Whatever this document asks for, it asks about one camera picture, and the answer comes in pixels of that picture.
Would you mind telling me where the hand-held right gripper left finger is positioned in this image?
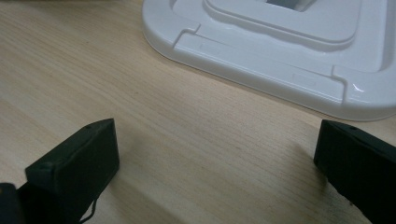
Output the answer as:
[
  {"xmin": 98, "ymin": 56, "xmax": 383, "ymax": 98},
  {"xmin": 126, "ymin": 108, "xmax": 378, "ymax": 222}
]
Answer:
[{"xmin": 24, "ymin": 118, "xmax": 120, "ymax": 224}]

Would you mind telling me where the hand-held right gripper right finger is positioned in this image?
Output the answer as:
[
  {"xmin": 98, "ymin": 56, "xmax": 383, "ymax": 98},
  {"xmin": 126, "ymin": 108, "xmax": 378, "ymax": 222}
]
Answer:
[{"xmin": 313, "ymin": 119, "xmax": 396, "ymax": 224}]

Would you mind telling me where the white lidded plastic container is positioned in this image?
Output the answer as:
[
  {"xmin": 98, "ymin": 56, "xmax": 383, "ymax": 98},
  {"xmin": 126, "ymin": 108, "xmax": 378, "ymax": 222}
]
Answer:
[{"xmin": 141, "ymin": 0, "xmax": 396, "ymax": 122}]

